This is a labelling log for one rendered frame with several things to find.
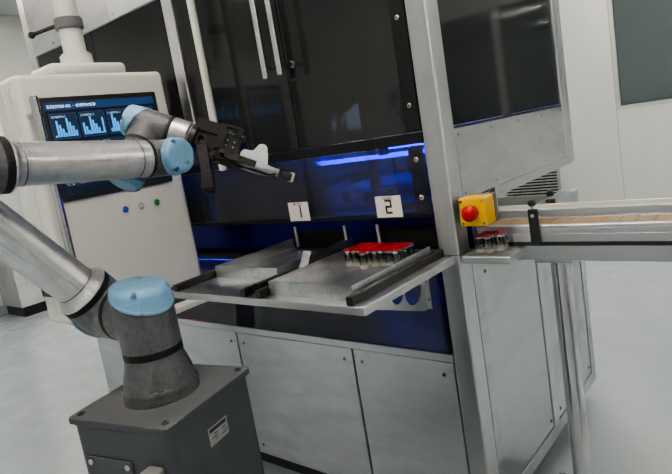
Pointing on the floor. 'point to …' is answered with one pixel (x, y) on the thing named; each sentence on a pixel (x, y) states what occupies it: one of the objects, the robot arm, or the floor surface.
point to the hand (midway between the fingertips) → (271, 173)
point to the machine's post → (449, 215)
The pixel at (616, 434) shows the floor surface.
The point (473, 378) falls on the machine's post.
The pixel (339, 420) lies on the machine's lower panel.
